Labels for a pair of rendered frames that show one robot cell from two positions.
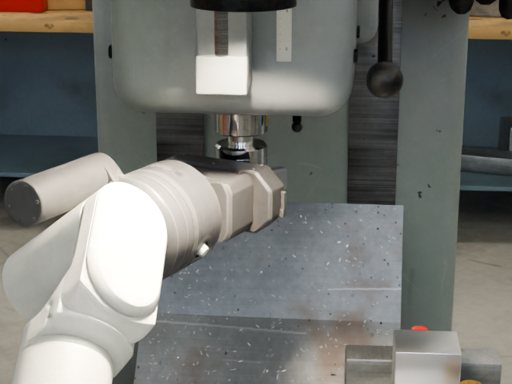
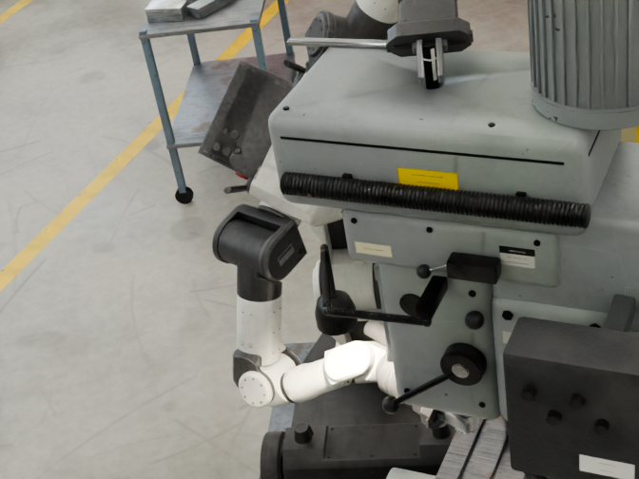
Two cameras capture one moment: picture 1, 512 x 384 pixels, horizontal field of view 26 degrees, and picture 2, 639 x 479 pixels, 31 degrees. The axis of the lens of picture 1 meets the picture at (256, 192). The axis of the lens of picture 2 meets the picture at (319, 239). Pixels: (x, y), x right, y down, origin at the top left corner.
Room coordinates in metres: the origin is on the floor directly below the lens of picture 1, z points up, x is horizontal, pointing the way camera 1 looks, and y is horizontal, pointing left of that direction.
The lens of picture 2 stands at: (1.38, -1.44, 2.67)
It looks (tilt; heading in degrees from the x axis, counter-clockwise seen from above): 34 degrees down; 113
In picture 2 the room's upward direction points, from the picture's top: 10 degrees counter-clockwise
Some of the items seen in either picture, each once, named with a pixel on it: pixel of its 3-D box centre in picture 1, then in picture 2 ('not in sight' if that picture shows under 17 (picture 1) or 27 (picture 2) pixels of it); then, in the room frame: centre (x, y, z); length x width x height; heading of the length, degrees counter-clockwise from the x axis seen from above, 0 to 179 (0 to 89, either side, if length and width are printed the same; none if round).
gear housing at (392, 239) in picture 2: not in sight; (470, 206); (1.01, 0.01, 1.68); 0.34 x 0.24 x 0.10; 174
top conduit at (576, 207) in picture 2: not in sight; (428, 197); (0.99, -0.14, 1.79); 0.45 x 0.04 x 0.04; 174
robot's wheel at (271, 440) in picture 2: not in sight; (277, 469); (0.32, 0.47, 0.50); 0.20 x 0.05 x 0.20; 102
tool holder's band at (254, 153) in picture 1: (241, 148); not in sight; (0.97, 0.01, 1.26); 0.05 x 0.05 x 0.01
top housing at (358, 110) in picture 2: not in sight; (447, 130); (0.98, 0.01, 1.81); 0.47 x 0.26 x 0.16; 174
